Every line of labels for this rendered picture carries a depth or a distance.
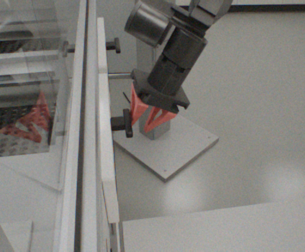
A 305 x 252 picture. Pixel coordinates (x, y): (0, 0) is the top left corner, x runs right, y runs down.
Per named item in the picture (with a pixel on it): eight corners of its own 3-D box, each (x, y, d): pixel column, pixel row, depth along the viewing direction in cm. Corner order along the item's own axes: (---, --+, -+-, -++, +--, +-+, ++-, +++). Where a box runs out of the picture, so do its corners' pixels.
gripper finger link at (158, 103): (119, 113, 61) (141, 72, 57) (151, 122, 64) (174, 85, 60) (123, 135, 56) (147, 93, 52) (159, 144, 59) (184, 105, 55)
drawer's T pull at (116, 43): (118, 41, 84) (118, 36, 83) (120, 54, 78) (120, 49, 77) (105, 42, 83) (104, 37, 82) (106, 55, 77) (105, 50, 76)
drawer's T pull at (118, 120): (129, 112, 59) (129, 106, 58) (133, 139, 54) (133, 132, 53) (109, 114, 59) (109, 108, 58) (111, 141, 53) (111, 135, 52)
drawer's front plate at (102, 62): (106, 51, 96) (103, 16, 89) (110, 107, 74) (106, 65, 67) (100, 52, 96) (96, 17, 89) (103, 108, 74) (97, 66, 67)
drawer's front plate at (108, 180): (111, 114, 72) (106, 71, 65) (119, 224, 50) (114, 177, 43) (103, 114, 72) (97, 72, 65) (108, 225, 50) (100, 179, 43)
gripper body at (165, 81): (128, 75, 56) (147, 39, 53) (176, 92, 61) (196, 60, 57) (133, 95, 51) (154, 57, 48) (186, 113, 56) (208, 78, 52)
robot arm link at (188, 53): (211, 40, 47) (211, 33, 52) (171, 17, 47) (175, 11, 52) (187, 78, 51) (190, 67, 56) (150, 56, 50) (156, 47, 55)
